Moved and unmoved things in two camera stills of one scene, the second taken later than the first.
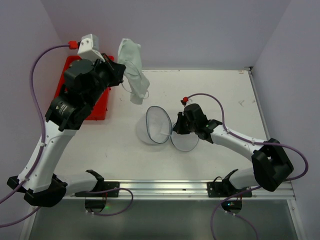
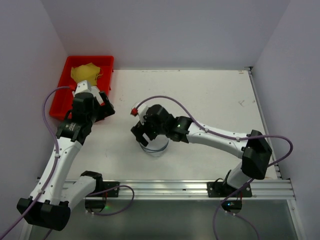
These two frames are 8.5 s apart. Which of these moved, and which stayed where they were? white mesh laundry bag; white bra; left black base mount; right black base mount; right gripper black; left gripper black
Moved: white mesh laundry bag; white bra; right gripper black; left gripper black
Stayed: right black base mount; left black base mount
